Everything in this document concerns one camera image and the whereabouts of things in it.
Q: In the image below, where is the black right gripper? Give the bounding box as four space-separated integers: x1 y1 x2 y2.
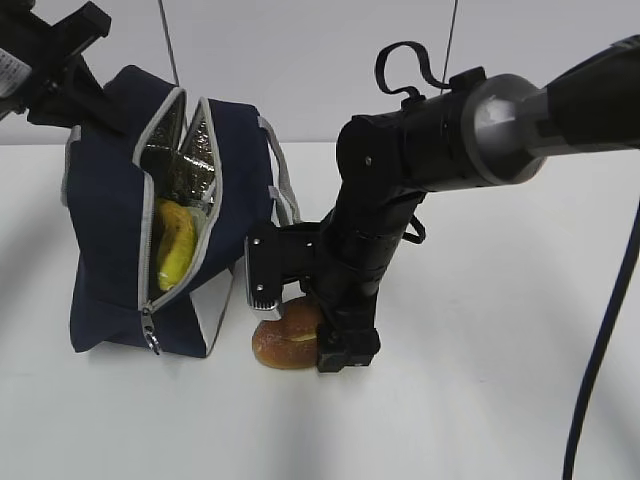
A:
279 219 400 373

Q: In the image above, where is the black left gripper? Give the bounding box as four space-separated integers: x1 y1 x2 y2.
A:
1 1 129 135

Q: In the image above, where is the brown bread roll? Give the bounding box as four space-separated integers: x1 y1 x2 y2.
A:
251 296 324 370

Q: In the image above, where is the navy lunch bag grey trim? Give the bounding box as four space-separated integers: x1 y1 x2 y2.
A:
62 66 300 358

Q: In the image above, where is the yellow banana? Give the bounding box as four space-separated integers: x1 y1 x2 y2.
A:
156 199 197 292

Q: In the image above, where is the metal zipper pull ring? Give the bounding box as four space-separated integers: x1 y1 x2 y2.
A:
141 307 163 356

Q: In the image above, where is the glass container green lid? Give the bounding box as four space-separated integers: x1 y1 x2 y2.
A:
187 207 207 236

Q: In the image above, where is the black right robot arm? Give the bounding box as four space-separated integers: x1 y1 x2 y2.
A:
252 36 639 372

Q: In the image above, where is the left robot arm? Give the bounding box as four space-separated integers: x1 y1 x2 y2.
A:
1 1 135 135

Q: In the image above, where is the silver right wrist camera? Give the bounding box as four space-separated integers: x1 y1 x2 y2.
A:
244 221 320 321

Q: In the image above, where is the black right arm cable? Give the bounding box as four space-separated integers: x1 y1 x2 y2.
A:
374 42 640 480

